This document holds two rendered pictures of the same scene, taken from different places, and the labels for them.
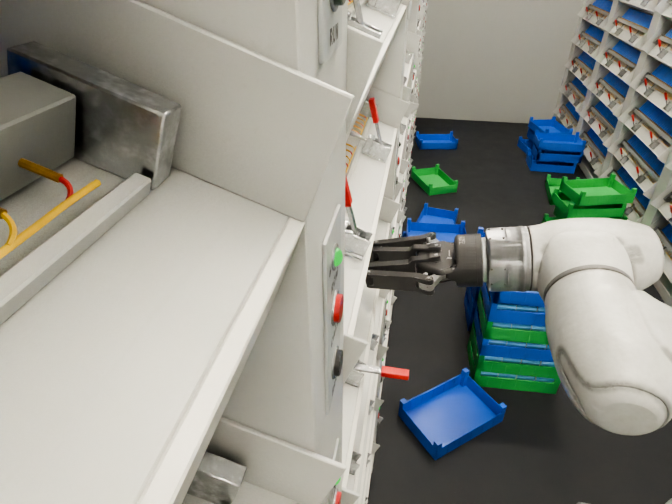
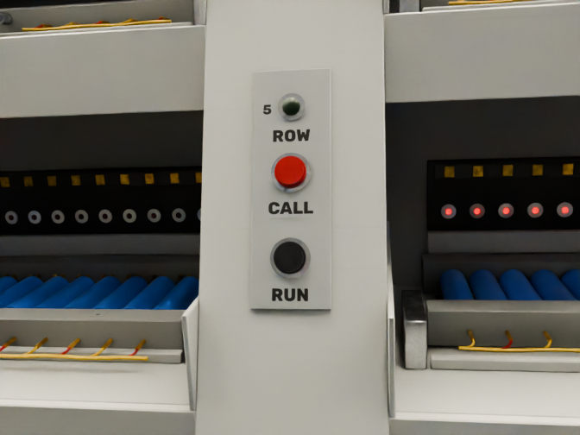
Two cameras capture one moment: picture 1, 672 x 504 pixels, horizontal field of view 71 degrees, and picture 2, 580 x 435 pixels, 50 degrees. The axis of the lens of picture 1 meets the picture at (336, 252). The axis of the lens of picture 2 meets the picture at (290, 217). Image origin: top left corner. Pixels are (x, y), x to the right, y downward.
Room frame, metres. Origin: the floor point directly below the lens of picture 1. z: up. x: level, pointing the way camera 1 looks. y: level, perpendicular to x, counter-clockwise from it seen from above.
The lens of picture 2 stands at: (0.88, -0.43, 0.96)
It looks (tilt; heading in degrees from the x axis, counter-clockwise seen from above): 8 degrees up; 88
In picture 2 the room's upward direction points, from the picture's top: straight up
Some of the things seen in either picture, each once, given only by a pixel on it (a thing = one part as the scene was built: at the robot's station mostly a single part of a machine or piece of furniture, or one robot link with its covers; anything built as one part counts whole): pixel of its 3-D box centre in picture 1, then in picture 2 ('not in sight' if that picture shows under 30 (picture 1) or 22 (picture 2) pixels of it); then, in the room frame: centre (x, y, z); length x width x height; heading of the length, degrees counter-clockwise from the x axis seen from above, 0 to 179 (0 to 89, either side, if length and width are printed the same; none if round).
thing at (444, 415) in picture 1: (451, 410); not in sight; (1.05, -0.40, 0.04); 0.30 x 0.20 x 0.08; 120
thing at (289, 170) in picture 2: not in sight; (291, 173); (0.89, -0.12, 1.02); 0.02 x 0.01 x 0.02; 170
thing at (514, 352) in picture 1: (520, 331); not in sight; (1.27, -0.67, 0.20); 0.30 x 0.20 x 0.08; 82
